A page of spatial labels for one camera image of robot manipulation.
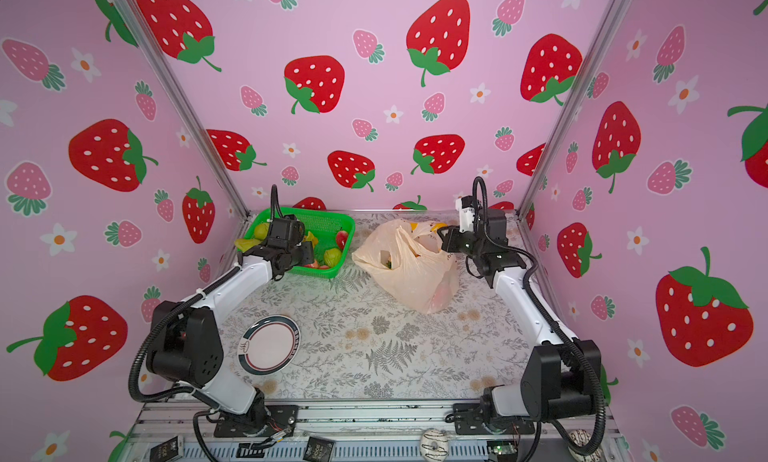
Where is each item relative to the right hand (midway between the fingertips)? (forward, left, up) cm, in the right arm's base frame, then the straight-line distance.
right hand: (438, 228), depth 81 cm
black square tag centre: (-52, +24, -24) cm, 62 cm away
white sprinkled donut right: (-42, -37, -24) cm, 61 cm away
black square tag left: (-56, +60, -23) cm, 86 cm away
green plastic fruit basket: (+16, +40, -24) cm, 49 cm away
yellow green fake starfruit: (-2, +62, -13) cm, 63 cm away
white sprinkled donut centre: (-47, -3, -26) cm, 54 cm away
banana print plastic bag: (-10, +7, -1) cm, 12 cm away
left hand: (-3, +41, -11) cm, 42 cm away
